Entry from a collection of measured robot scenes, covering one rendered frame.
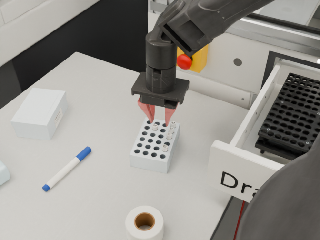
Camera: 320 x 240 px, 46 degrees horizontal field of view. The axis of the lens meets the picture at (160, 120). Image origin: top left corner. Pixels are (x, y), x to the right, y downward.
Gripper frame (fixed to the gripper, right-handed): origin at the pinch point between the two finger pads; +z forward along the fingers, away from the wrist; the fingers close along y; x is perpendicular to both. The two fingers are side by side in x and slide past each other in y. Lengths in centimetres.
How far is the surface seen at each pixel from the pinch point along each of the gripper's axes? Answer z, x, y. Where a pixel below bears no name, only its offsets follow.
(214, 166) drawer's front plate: -1.5, 10.8, -13.2
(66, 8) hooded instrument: 1, -43, 43
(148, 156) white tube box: 6.6, 5.0, 1.0
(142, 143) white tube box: 6.5, 1.5, 3.5
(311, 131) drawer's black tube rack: -4.1, -1.0, -29.5
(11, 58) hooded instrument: 5, -18, 49
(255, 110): -3.1, -5.1, -18.9
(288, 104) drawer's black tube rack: -4.2, -7.8, -25.1
